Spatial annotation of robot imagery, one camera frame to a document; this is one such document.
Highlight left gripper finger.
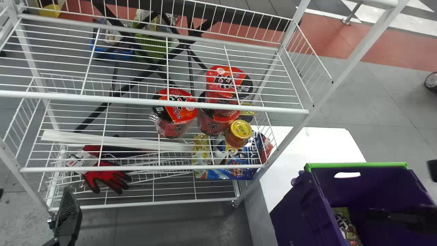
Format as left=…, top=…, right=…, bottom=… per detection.
left=42, top=187, right=83, bottom=246

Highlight red gloves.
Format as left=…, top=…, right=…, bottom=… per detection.
left=66, top=145, right=132, bottom=195

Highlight red noodle cup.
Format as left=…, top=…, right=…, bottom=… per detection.
left=197, top=91, right=241, bottom=137
left=206, top=65, right=254, bottom=104
left=151, top=88, right=199, bottom=139

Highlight blue basket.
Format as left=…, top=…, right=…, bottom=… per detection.
left=90, top=37, right=134, bottom=61

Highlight blue snack packet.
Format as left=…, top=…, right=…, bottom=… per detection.
left=194, top=132, right=274, bottom=181

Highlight yellow can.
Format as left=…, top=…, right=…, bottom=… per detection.
left=224, top=119, right=253, bottom=148

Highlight green basket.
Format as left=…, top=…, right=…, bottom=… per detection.
left=131, top=14, right=179, bottom=61

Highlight black can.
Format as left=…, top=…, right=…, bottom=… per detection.
left=239, top=102, right=257, bottom=123

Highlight purple crate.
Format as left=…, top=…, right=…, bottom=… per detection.
left=269, top=162, right=437, bottom=246

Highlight white slab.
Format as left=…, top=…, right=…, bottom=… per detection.
left=259, top=126, right=367, bottom=213

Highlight green snack packet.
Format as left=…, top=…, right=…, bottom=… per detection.
left=333, top=207, right=363, bottom=246

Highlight white wire rack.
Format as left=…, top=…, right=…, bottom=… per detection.
left=0, top=0, right=410, bottom=214

